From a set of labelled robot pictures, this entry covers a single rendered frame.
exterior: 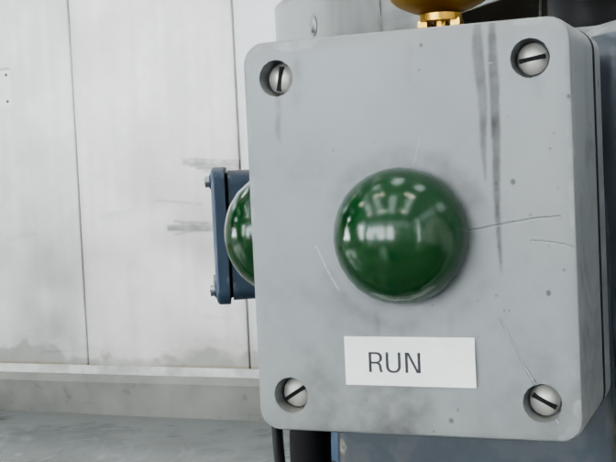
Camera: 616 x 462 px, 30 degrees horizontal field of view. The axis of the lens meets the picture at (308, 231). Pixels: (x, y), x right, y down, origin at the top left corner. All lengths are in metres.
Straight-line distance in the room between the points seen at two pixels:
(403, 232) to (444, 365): 0.03
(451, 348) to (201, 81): 5.91
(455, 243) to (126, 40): 6.16
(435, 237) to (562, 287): 0.03
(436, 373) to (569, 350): 0.03
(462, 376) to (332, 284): 0.04
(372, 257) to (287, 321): 0.03
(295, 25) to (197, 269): 5.45
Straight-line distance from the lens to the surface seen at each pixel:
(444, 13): 0.33
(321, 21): 0.70
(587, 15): 0.42
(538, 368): 0.25
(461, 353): 0.25
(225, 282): 0.76
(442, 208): 0.24
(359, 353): 0.26
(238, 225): 0.28
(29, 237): 6.73
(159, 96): 6.27
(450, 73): 0.25
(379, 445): 0.31
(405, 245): 0.24
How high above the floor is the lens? 1.30
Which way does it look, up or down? 3 degrees down
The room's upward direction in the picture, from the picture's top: 3 degrees counter-clockwise
